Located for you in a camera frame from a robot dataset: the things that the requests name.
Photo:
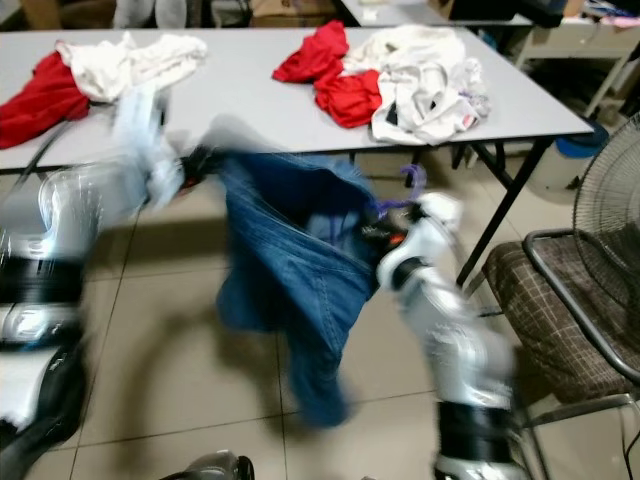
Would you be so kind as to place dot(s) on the purple plastic hanger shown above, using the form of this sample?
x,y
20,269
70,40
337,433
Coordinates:
x,y
420,180

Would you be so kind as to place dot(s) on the crumpled white garment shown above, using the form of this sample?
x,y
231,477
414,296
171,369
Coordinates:
x,y
430,110

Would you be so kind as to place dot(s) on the grey table with black legs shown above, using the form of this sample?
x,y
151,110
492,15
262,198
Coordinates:
x,y
400,12
240,100

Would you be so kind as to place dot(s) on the white desk with drawer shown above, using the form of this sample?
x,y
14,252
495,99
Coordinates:
x,y
570,40

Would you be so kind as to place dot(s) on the blue round stool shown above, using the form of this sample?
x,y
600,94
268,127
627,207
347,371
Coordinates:
x,y
585,140

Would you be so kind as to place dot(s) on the red garment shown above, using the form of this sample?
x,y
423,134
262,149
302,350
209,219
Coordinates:
x,y
350,100
40,105

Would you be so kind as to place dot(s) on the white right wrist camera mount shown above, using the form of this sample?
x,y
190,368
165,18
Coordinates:
x,y
438,212

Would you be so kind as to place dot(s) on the grey trouser legs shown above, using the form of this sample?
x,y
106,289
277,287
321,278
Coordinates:
x,y
150,12

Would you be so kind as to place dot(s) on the black standing fan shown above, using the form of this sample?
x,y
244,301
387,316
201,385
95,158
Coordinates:
x,y
615,210

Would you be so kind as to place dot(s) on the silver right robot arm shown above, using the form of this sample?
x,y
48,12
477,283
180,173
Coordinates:
x,y
460,350

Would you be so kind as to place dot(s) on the blue denim garment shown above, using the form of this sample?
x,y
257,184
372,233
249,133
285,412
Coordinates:
x,y
300,280

